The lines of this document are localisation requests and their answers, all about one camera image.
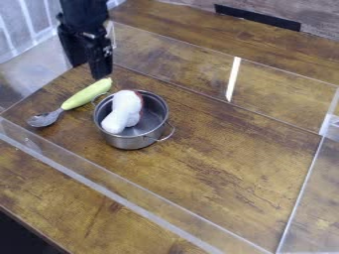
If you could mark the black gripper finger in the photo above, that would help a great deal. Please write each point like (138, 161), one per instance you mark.
(98, 51)
(73, 46)

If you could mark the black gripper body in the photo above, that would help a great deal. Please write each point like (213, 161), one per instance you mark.
(82, 26)

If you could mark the green handled metal spoon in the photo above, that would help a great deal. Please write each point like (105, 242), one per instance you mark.
(79, 99)

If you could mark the small steel pot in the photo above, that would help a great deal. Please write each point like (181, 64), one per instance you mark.
(153, 129)

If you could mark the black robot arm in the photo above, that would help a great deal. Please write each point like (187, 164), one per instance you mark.
(85, 7)

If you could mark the white red toy mushroom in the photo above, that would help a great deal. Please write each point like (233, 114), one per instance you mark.
(126, 110)

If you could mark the black bar on table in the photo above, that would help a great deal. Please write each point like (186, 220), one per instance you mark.
(257, 17)

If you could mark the clear acrylic enclosure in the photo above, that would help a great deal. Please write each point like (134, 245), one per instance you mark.
(241, 180)

